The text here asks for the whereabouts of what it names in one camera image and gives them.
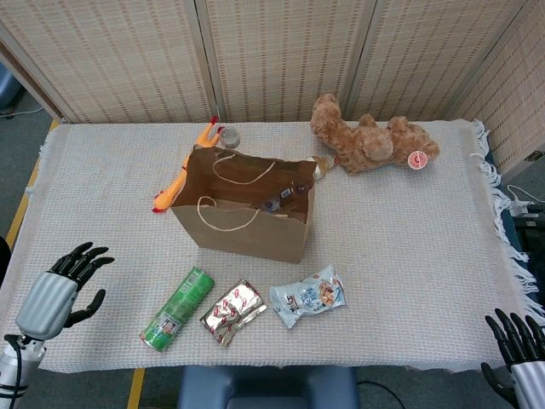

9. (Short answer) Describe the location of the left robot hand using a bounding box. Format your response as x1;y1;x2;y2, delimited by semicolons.
14;241;116;343

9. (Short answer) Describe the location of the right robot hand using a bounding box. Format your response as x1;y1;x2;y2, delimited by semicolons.
479;307;545;409

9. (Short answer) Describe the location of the green chips can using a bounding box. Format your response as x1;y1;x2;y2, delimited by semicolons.
138;266;215;353

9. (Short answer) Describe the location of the gold red foil packet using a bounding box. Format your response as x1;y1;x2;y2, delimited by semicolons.
199;278;268;349

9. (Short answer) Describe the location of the light blue snack bag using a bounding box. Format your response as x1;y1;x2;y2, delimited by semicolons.
268;263;348;330

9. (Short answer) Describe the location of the clear plastic bottle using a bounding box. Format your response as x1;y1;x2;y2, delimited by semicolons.
255;178;316;215

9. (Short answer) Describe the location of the brown paper bag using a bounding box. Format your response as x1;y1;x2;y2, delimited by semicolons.
169;144;318;265

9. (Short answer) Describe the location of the black box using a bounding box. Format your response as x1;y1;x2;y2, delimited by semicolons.
512;214;545;266

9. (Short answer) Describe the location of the white woven tablecloth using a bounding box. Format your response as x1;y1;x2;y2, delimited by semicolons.
0;118;545;374

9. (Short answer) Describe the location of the white power strip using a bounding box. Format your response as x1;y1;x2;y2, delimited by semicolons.
508;184;538;219

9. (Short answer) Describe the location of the orange rubber chicken toy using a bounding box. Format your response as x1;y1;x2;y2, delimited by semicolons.
152;114;226;216

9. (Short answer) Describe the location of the blue seat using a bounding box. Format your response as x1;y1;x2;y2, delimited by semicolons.
0;62;23;112

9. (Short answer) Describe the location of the blue chair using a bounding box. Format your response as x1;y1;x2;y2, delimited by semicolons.
177;365;359;409

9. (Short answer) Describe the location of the small round metal tin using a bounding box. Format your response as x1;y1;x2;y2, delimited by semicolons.
220;125;241;149

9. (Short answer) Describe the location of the brown teddy bear plush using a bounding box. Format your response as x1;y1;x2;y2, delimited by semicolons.
309;94;441;175

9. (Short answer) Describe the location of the woven folding screen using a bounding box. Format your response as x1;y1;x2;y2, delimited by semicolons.
0;0;545;172

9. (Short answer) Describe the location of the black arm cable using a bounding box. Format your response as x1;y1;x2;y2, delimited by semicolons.
3;334;27;402

